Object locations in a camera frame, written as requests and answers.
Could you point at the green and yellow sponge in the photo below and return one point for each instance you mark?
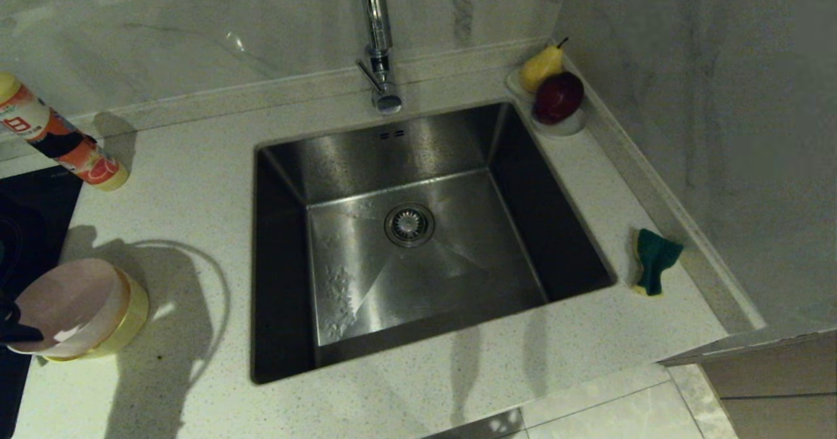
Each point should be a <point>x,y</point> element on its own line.
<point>657,252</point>

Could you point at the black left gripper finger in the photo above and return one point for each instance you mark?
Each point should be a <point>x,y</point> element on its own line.
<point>16,331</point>

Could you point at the pink plastic bowl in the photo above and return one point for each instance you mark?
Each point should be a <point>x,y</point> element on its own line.
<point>72,305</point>

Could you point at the stainless steel sink basin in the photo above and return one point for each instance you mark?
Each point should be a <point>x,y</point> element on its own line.
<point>458,151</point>

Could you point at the orange white dish soap bottle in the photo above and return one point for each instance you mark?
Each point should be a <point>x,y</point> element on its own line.
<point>65,144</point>

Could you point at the round metal drain strainer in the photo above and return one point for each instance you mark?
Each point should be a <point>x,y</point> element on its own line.
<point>410,225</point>

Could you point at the yellow plastic bowl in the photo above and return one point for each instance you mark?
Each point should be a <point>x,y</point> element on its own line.
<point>134,315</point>

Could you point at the chrome faucet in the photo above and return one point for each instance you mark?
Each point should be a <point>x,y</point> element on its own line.
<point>379,20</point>

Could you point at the yellow pear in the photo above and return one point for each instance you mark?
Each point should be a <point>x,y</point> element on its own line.
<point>539,68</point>

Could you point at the beige wooden cabinet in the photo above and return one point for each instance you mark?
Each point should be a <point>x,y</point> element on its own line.
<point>778,386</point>

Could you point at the small white fruit dish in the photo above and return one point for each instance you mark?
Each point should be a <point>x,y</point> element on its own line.
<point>569,129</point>

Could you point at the black induction cooktop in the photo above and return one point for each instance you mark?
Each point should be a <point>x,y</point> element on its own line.
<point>26,229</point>

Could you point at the dark red apple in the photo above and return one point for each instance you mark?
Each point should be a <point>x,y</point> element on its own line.
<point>559,97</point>

